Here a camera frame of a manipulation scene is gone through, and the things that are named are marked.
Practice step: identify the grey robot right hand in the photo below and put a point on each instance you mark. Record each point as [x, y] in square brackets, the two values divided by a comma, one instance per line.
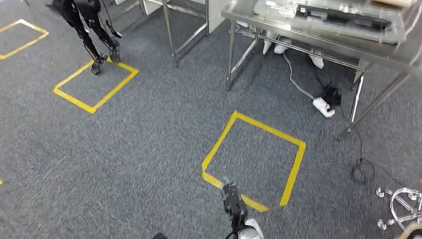
[234, 204]

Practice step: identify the long black plastic part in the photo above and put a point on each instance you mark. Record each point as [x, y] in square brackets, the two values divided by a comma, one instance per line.
[343, 16]

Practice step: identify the steel workbench table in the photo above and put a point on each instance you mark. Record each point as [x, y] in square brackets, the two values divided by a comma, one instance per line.
[329, 39]

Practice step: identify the yellow floor tape square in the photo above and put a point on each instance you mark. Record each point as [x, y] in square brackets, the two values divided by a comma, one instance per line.
[290, 178]

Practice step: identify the black robot left foot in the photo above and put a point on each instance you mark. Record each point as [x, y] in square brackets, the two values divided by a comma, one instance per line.
[160, 236]

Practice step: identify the white power strip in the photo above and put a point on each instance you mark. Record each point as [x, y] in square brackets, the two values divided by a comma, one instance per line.
[323, 107]

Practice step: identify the white shoe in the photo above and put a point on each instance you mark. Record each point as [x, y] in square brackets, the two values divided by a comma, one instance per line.
[317, 61]
[281, 48]
[267, 44]

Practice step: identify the chrome stool base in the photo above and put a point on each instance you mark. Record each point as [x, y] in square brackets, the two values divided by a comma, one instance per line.
[404, 206]

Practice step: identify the steel side table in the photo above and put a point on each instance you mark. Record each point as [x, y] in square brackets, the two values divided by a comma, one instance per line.
[171, 33]

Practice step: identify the white cabinet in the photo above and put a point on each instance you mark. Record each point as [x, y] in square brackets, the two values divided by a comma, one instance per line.
[216, 13]

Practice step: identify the stamped grey metal panel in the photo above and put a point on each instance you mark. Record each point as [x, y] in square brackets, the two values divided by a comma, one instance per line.
[329, 28]

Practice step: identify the black humanoid robot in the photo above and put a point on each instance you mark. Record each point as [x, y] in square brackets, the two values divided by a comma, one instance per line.
[87, 23]

